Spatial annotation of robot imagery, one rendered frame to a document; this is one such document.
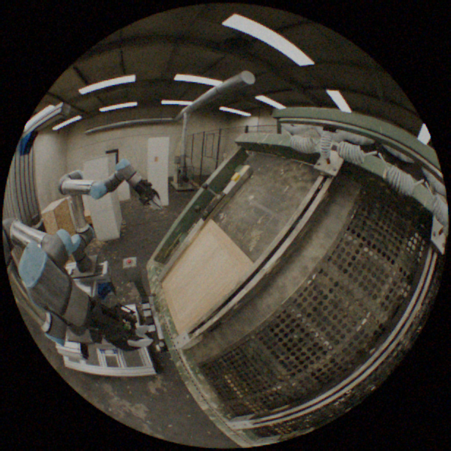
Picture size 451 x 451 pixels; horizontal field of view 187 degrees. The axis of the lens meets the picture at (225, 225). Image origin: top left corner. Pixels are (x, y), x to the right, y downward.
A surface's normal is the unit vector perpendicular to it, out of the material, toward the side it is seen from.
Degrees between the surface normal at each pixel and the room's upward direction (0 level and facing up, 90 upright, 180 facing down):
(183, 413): 0
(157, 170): 90
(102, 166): 90
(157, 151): 90
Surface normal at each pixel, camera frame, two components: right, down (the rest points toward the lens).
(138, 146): 0.50, 0.46
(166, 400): 0.10, -0.87
